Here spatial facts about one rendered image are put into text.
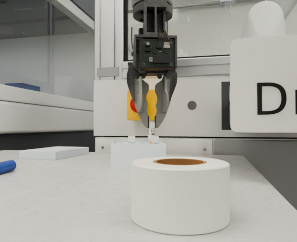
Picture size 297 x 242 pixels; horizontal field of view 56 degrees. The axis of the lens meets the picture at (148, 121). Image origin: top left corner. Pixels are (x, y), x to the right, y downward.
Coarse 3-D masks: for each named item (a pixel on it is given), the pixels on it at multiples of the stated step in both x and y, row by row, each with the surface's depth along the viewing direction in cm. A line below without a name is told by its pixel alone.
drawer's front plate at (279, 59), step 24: (240, 48) 32; (264, 48) 32; (288, 48) 31; (240, 72) 32; (264, 72) 32; (288, 72) 31; (240, 96) 32; (264, 96) 32; (288, 96) 31; (240, 120) 32; (264, 120) 32; (288, 120) 31
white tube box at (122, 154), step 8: (112, 144) 43; (120, 144) 48; (128, 144) 48; (136, 144) 47; (144, 144) 42; (152, 144) 42; (160, 144) 42; (112, 152) 42; (120, 152) 42; (128, 152) 42; (136, 152) 42; (144, 152) 42; (152, 152) 42; (160, 152) 42; (112, 160) 42; (120, 160) 42; (128, 160) 42; (112, 168) 42; (120, 168) 42; (128, 168) 42
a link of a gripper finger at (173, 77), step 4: (176, 72) 52; (168, 76) 51; (172, 76) 51; (176, 76) 52; (172, 80) 52; (176, 80) 52; (172, 84) 52; (176, 84) 52; (172, 88) 52; (172, 92) 52
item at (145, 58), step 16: (144, 0) 45; (160, 0) 45; (144, 16) 45; (160, 16) 48; (144, 32) 45; (160, 32) 48; (144, 48) 45; (160, 48) 45; (176, 48) 45; (144, 64) 45; (160, 64) 45; (176, 64) 45
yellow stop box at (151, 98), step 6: (150, 90) 65; (150, 96) 65; (156, 96) 65; (150, 102) 65; (156, 102) 65; (150, 108) 65; (132, 114) 66; (150, 114) 65; (132, 120) 66; (138, 120) 66; (150, 120) 66
